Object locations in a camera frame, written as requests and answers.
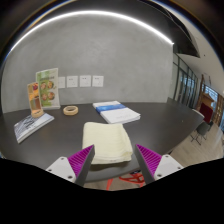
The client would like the grey chair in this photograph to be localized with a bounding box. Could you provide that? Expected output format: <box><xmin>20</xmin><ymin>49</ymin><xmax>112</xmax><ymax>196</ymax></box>
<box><xmin>190</xmin><ymin>109</ymin><xmax>214</xmax><ymax>146</ymax></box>

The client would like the beige tape roll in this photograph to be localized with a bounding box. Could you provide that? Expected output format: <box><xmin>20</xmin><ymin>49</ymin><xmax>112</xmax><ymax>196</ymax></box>
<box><xmin>62</xmin><ymin>105</ymin><xmax>80</xmax><ymax>117</ymax></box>

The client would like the orange acrylic sign wooden base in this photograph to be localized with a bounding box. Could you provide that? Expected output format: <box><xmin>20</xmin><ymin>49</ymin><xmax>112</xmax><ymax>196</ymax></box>
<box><xmin>26</xmin><ymin>81</ymin><xmax>45</xmax><ymax>119</ymax></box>

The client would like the black framed glass partition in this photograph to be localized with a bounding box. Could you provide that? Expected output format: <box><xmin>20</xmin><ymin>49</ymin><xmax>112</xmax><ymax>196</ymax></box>
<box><xmin>172</xmin><ymin>51</ymin><xmax>202</xmax><ymax>108</ymax></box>

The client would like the cream ribbed towel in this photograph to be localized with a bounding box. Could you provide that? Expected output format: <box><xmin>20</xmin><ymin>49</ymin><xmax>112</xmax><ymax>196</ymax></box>
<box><xmin>82</xmin><ymin>121</ymin><xmax>134</xmax><ymax>165</ymax></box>

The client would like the white booklet with blue band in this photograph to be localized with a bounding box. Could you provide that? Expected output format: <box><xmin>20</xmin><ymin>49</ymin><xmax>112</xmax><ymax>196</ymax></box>
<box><xmin>92</xmin><ymin>100</ymin><xmax>142</xmax><ymax>125</ymax></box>

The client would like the green menu sign stand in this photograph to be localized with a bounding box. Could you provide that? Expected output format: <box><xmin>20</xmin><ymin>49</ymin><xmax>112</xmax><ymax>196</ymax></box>
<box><xmin>35</xmin><ymin>67</ymin><xmax>62</xmax><ymax>111</ymax></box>

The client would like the red armchair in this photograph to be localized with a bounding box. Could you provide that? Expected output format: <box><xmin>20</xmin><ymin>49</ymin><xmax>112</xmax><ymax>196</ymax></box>
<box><xmin>199</xmin><ymin>102</ymin><xmax>214</xmax><ymax>125</ymax></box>

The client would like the white wall socket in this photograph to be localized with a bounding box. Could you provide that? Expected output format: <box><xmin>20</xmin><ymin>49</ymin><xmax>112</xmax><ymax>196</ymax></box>
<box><xmin>66</xmin><ymin>75</ymin><xmax>79</xmax><ymax>89</ymax></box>
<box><xmin>92</xmin><ymin>75</ymin><xmax>105</xmax><ymax>88</ymax></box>
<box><xmin>58</xmin><ymin>76</ymin><xmax>67</xmax><ymax>89</ymax></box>
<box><xmin>79</xmin><ymin>74</ymin><xmax>92</xmax><ymax>88</ymax></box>

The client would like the white ceiling light strip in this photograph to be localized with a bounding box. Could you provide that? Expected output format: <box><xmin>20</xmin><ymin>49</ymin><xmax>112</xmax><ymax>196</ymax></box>
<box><xmin>9</xmin><ymin>9</ymin><xmax>175</xmax><ymax>52</ymax></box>

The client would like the grey white magazine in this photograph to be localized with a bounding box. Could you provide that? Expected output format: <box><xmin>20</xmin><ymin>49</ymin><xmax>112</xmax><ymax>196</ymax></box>
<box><xmin>13</xmin><ymin>112</ymin><xmax>55</xmax><ymax>145</ymax></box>

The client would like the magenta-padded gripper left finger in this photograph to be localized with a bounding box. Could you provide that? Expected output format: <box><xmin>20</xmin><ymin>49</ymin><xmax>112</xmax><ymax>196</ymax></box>
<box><xmin>45</xmin><ymin>144</ymin><xmax>96</xmax><ymax>187</ymax></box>

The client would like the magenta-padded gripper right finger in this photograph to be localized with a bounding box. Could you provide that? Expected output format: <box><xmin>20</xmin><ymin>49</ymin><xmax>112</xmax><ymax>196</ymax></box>
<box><xmin>134</xmin><ymin>143</ymin><xmax>184</xmax><ymax>184</ymax></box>

